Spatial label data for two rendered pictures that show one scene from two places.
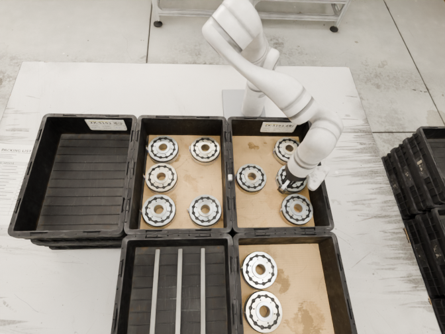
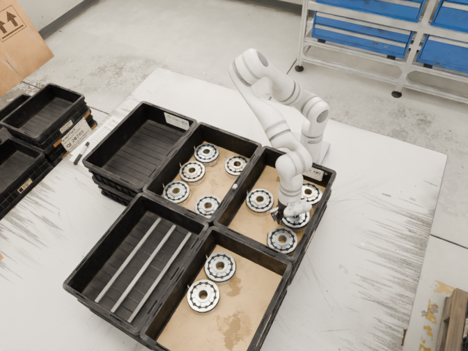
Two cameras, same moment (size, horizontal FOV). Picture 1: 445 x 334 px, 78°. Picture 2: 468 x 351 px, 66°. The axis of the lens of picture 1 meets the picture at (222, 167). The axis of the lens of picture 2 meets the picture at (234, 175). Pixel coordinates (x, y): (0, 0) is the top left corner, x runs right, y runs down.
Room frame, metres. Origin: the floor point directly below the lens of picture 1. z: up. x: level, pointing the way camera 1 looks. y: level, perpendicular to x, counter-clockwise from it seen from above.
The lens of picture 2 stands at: (-0.20, -0.55, 1.99)
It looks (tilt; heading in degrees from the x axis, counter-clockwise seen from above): 53 degrees down; 43
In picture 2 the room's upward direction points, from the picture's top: 5 degrees counter-clockwise
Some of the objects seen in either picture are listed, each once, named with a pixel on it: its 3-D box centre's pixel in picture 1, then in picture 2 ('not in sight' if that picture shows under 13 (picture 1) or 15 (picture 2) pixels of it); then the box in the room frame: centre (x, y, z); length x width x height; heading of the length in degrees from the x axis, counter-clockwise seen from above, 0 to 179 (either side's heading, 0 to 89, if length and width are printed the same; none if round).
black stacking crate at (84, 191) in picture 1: (87, 176); (145, 150); (0.30, 0.42, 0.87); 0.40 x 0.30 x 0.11; 11
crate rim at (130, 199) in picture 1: (181, 169); (205, 168); (0.35, 0.13, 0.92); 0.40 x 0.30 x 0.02; 11
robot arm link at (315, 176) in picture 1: (309, 165); (292, 195); (0.38, -0.24, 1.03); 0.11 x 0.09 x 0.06; 58
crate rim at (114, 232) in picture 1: (81, 169); (142, 142); (0.30, 0.42, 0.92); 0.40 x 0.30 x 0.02; 11
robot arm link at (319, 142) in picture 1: (315, 146); (290, 173); (0.38, -0.22, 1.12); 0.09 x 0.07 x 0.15; 157
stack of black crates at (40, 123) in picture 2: not in sight; (59, 134); (0.27, 1.39, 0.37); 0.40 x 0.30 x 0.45; 12
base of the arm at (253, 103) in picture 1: (254, 97); (310, 143); (0.78, -0.08, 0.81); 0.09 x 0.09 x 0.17; 18
